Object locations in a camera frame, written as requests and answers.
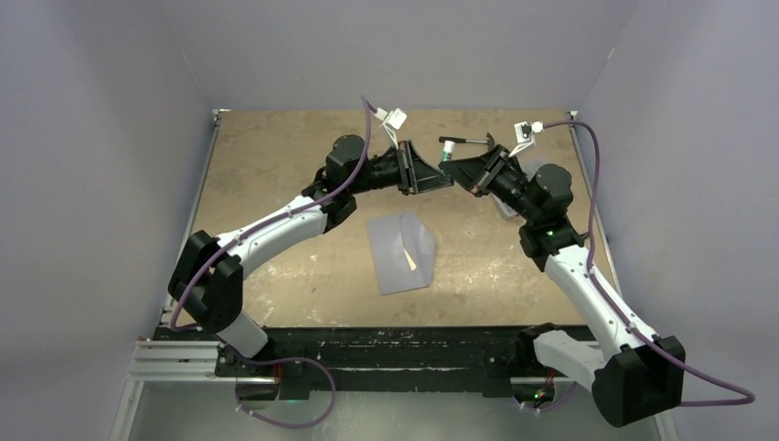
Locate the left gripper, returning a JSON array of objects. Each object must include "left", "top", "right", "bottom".
[{"left": 348, "top": 141, "right": 452, "bottom": 197}]

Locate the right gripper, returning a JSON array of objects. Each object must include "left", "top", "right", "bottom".
[{"left": 440, "top": 144, "right": 539, "bottom": 223}]

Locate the white green glue stick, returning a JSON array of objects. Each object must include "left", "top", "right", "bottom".
[{"left": 441, "top": 140, "right": 457, "bottom": 162}]

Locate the grey envelope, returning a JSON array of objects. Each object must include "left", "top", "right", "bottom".
[{"left": 367, "top": 212, "right": 436, "bottom": 296}]

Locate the cream letter paper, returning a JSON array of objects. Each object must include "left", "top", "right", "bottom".
[{"left": 403, "top": 248, "right": 418, "bottom": 271}]

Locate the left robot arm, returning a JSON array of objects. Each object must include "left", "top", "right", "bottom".
[{"left": 167, "top": 134, "right": 454, "bottom": 376}]

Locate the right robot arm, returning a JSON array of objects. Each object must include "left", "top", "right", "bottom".
[{"left": 438, "top": 145, "right": 685, "bottom": 427}]

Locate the clear plastic screw box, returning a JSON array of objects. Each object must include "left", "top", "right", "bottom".
[{"left": 491, "top": 156, "right": 552, "bottom": 221}]

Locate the black handled hammer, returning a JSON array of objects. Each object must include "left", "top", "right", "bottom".
[{"left": 438, "top": 133, "right": 495, "bottom": 148}]

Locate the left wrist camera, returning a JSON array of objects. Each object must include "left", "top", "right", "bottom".
[{"left": 374, "top": 107, "right": 408, "bottom": 148}]

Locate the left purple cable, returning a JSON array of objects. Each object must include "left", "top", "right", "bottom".
[{"left": 169, "top": 94, "right": 381, "bottom": 333}]

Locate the black base frame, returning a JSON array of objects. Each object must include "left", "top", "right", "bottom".
[{"left": 152, "top": 325, "right": 601, "bottom": 401}]

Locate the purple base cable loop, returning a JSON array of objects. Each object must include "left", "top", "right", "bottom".
[{"left": 235, "top": 353, "right": 340, "bottom": 430}]

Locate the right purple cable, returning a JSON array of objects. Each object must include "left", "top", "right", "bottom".
[{"left": 541, "top": 120, "right": 756, "bottom": 408}]

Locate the aluminium rail frame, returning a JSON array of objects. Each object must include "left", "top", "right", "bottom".
[{"left": 109, "top": 107, "right": 680, "bottom": 441}]

